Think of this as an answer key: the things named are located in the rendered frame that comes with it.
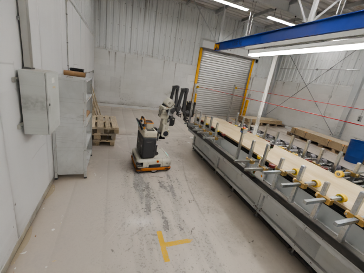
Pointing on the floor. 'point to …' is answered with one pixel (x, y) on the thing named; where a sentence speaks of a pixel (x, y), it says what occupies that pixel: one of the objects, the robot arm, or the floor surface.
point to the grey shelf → (73, 127)
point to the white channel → (294, 44)
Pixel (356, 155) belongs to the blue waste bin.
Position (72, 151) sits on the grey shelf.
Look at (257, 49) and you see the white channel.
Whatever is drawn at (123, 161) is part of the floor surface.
